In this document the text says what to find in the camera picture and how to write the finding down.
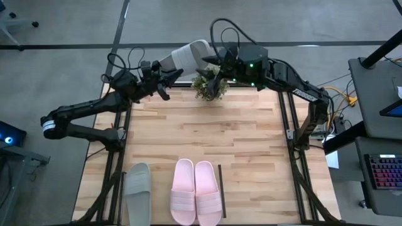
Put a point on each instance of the pink slide sandal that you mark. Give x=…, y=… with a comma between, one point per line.
x=183, y=191
x=208, y=194

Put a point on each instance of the white paper sheet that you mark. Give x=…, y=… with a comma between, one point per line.
x=333, y=160

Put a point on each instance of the tablet with blue screen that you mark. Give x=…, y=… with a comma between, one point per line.
x=395, y=110

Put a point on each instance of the dark grey keyboard desk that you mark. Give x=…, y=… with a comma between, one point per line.
x=377, y=201

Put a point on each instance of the black backlit keyboard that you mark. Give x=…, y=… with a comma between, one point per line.
x=386, y=172

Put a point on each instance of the green potted plant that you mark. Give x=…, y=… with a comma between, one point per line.
x=201, y=89

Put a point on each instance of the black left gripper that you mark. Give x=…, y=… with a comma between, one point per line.
x=154, y=82

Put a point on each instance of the black metal table frame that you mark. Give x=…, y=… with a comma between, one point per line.
x=182, y=84

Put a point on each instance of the grey slide sandal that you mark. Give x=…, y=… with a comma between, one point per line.
x=138, y=194
x=188, y=56

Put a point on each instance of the black pole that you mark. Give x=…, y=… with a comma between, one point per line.
x=381, y=50

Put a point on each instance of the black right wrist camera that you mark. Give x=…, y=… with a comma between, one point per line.
x=226, y=53

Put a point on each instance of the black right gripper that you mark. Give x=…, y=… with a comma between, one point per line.
x=227, y=70

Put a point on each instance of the black computer with blue light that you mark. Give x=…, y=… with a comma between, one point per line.
x=12, y=133

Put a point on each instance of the grey office chair base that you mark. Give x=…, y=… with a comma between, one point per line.
x=15, y=22

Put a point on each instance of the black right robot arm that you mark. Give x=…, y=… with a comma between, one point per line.
x=282, y=75

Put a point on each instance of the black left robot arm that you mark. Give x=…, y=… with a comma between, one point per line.
x=88, y=108

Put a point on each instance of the grey metal desk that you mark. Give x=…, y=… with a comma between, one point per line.
x=19, y=153

